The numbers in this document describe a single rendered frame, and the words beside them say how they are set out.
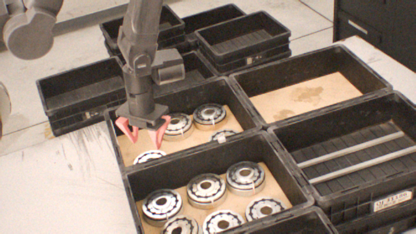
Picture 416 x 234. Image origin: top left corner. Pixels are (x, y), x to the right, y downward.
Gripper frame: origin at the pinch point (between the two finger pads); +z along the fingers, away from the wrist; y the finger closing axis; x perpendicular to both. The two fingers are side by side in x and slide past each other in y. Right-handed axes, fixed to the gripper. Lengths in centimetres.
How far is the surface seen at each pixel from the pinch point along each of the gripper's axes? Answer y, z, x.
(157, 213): -1.6, 20.1, 1.6
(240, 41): 40, 44, -147
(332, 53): -24, 7, -75
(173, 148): 8.9, 21.1, -24.5
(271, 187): -23.8, 20.5, -19.2
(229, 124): -2.4, 19.2, -40.0
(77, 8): 212, 75, -220
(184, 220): -9.9, 18.2, 2.7
